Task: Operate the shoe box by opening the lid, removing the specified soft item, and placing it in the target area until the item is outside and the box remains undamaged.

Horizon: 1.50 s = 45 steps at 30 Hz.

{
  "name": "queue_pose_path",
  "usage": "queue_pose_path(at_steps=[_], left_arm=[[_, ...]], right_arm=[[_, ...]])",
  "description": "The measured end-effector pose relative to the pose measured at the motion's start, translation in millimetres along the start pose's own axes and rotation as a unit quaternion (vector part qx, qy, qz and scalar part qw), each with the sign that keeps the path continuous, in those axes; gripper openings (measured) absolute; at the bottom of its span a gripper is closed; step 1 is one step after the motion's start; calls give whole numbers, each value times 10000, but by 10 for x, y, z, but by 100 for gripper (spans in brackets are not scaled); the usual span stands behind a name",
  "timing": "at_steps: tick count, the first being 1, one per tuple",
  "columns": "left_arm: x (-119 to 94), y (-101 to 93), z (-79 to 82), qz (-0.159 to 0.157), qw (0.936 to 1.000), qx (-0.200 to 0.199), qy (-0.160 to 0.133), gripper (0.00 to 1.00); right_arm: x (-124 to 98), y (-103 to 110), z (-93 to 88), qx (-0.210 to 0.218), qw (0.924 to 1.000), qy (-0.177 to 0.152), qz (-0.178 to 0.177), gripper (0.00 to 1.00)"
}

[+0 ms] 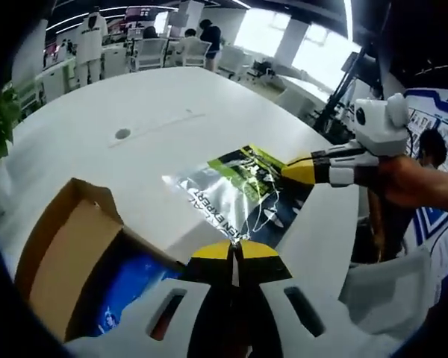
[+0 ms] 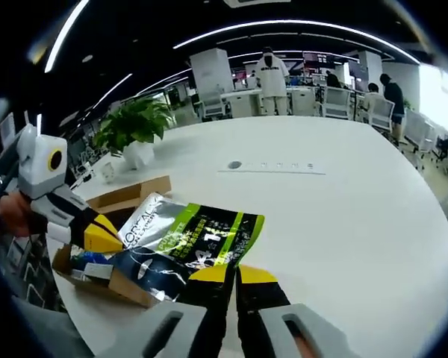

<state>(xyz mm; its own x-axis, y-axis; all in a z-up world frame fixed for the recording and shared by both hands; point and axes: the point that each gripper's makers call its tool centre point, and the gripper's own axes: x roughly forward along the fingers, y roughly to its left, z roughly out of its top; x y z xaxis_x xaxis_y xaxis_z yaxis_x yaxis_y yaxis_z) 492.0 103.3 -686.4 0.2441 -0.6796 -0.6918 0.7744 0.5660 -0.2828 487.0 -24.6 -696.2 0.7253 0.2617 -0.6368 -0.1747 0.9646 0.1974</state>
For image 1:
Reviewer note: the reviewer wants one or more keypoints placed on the black screen on stand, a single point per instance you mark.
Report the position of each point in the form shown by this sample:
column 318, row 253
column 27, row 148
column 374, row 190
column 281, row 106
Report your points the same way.
column 343, row 85

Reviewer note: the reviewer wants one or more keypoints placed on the ceiling light strip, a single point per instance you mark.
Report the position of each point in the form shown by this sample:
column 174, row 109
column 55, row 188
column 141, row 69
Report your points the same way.
column 348, row 18

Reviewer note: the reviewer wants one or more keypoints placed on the clear bag with dark garment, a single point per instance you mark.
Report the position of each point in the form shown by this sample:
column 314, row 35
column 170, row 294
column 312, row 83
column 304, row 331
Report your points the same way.
column 216, row 194

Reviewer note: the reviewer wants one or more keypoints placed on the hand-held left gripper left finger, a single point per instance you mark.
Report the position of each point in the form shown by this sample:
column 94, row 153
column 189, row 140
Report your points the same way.
column 205, row 272

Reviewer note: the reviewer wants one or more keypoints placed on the brown cardboard shoe box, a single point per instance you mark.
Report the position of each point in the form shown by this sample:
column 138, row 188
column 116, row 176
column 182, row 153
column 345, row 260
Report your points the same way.
column 59, row 242

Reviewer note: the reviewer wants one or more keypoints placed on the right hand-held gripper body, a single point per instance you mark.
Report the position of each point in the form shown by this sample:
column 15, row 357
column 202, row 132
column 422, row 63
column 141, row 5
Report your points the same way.
column 381, row 127

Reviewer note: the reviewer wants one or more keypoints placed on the grey mesh chair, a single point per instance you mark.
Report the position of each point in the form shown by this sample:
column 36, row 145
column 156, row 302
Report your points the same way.
column 388, row 291

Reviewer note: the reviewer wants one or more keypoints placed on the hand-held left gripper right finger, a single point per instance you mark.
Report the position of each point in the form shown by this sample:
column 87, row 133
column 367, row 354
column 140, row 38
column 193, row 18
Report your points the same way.
column 261, row 272

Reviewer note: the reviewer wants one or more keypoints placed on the person's right hand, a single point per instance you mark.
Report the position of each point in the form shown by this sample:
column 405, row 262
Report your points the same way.
column 403, row 182

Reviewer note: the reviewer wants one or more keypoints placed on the group of white office chairs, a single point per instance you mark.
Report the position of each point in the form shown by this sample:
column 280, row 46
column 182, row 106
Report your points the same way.
column 153, row 52

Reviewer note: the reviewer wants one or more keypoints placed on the blue soft tissue pack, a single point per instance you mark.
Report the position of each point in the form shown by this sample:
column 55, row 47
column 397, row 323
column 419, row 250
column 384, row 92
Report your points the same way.
column 134, row 283

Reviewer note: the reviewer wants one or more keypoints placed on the wall display board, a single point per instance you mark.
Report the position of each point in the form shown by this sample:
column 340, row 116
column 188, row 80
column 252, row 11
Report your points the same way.
column 440, row 238

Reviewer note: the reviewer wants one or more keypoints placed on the green potted plant white pot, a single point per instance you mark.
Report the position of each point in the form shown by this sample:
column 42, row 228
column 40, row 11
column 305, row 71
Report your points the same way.
column 2, row 127

